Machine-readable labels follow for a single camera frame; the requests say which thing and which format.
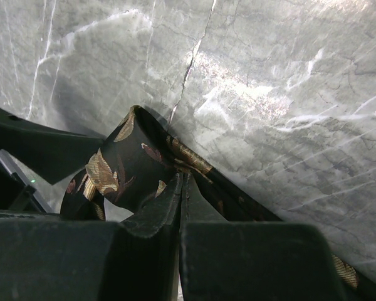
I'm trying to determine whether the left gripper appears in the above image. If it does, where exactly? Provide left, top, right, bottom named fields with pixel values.
left=0, top=108, right=104, bottom=215

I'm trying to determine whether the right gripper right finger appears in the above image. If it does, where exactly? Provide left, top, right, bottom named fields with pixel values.
left=179, top=175, right=347, bottom=300

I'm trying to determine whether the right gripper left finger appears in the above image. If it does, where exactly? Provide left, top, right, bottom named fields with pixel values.
left=0, top=173, right=183, bottom=300

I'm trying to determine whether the black gold floral tie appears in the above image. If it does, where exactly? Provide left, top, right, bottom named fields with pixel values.
left=60, top=106, right=376, bottom=300

